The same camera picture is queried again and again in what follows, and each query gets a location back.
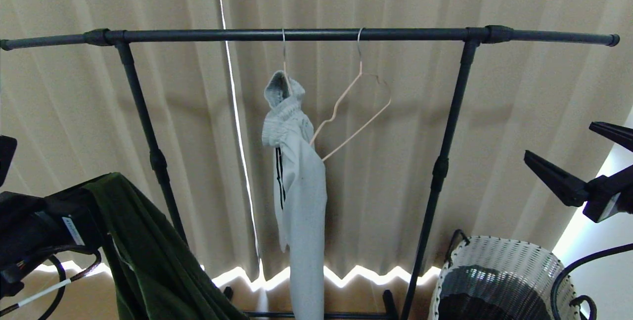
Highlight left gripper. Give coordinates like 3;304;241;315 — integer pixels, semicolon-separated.
0;181;107;282

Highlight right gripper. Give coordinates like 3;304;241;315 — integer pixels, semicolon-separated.
523;121;633;224

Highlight green garment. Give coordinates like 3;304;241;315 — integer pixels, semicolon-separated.
83;172;248;320

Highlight pale grey shorts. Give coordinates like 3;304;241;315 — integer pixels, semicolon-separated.
262;70;328;320

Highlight white laundry basket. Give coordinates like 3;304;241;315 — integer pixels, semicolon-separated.
428;229;597;320

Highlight black clothes rack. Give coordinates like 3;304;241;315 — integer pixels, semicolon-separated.
0;25;620;320

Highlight beige curtain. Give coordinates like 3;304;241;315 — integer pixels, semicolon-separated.
0;0;633;286

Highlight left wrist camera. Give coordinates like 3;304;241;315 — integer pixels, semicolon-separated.
0;135;18;187

